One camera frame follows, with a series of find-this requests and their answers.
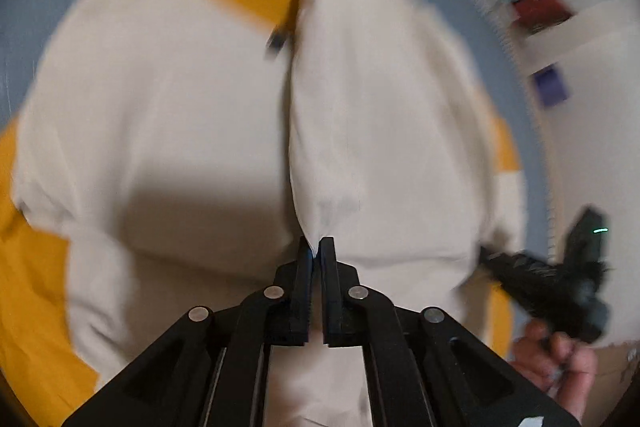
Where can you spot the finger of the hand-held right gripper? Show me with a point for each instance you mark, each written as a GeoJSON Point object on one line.
{"type": "Point", "coordinates": [505, 264]}

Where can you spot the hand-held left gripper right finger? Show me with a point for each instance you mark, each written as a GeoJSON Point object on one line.
{"type": "Point", "coordinates": [327, 272]}

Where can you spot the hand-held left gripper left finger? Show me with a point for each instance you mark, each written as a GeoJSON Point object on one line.
{"type": "Point", "coordinates": [305, 272]}

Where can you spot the cream and yellow hoodie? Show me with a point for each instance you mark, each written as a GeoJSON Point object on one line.
{"type": "Point", "coordinates": [175, 107]}

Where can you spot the person's right hand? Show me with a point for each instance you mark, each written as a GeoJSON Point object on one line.
{"type": "Point", "coordinates": [560, 372]}

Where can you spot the purple folder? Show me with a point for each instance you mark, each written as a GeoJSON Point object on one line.
{"type": "Point", "coordinates": [551, 87]}

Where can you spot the dark red cushion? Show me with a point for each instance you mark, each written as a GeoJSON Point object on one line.
{"type": "Point", "coordinates": [542, 7]}

